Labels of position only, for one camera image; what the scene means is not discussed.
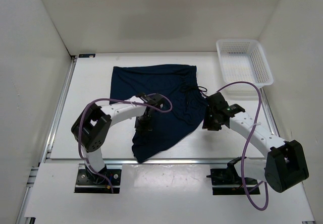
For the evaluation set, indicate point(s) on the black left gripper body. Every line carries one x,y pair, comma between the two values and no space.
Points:
143,123

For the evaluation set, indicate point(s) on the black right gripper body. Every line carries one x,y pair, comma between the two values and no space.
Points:
211,122

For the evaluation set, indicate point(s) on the navy blue shorts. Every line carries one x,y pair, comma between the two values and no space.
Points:
183,110

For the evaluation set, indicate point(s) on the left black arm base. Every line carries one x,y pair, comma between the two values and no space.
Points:
87,182

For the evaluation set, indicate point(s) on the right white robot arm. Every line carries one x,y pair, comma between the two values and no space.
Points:
284,164

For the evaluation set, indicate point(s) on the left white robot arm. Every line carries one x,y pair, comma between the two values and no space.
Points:
92,126

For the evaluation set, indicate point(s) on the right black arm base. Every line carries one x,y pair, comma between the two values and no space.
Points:
226,181

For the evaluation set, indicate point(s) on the white perforated plastic basket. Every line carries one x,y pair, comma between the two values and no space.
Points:
243,60

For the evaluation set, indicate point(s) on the blue label sticker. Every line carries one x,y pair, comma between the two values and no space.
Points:
87,55

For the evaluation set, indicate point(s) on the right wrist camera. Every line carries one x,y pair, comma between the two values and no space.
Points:
219,106

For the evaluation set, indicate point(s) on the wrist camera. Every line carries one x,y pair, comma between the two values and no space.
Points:
219,106
154,99

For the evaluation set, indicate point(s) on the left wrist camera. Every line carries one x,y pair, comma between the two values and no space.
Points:
154,99

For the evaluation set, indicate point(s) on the aluminium table edge rail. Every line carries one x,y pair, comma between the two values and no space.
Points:
119,161

